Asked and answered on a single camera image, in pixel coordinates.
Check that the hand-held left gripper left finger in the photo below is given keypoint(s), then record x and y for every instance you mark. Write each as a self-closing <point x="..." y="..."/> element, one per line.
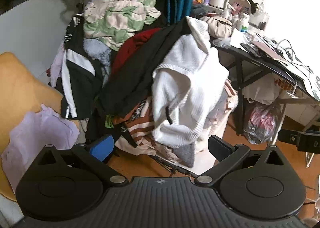
<point x="101" y="149"/>

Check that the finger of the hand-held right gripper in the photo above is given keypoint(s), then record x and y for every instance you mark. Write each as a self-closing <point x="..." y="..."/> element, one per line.
<point x="287" y="136"/>

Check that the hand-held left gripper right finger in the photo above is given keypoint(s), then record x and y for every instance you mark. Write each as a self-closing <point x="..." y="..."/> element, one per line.
<point x="218" y="149"/>

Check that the green and cream patterned shirt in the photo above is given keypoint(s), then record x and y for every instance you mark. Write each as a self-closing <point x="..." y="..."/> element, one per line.
<point x="117" y="10"/>

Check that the clear plastic bag with clothes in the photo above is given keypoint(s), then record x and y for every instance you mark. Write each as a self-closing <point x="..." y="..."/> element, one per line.
<point x="261" y="123"/>

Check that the grey garment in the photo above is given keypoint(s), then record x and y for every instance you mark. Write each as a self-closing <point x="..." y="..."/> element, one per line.
<point x="186" y="154"/>

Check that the brown striped garment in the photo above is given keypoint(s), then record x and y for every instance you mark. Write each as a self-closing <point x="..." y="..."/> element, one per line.
<point x="140" y="128"/>

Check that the white plastic bag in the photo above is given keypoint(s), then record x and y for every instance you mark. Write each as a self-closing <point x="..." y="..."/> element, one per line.
<point x="260" y="88"/>

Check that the lavender cloth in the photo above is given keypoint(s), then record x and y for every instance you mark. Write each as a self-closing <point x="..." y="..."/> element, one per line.
<point x="40" y="133"/>

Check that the white knit sweater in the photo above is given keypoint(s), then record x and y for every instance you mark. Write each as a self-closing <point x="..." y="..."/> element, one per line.
<point x="185" y="85"/>

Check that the black folding desk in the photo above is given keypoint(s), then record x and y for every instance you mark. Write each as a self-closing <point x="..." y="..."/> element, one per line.
<point x="240" y="73"/>

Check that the black garment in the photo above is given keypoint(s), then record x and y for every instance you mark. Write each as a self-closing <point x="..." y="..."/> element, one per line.
<point x="140" y="73"/>

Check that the pink tablet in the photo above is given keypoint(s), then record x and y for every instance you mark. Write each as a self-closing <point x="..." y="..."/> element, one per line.
<point x="271" y="52"/>

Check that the pale pink garment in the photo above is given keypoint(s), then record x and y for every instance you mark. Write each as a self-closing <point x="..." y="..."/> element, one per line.
<point x="57" y="65"/>

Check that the light blue fluffy garment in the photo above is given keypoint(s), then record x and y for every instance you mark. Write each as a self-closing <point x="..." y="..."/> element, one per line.
<point x="96" y="52"/>

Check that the yellow chair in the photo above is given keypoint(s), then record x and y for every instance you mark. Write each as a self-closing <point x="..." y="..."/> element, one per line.
<point x="22" y="83"/>

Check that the dark red garment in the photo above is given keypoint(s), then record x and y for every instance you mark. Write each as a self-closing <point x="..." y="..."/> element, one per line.
<point x="130" y="48"/>

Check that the clear jar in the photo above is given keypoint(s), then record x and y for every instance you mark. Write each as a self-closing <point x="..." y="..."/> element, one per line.
<point x="258" y="19"/>

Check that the beige bag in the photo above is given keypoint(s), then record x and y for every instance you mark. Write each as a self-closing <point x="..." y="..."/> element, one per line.
<point x="218" y="27"/>

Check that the white bottle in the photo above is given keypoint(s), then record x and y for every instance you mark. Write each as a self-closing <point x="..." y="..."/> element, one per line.
<point x="243" y="22"/>

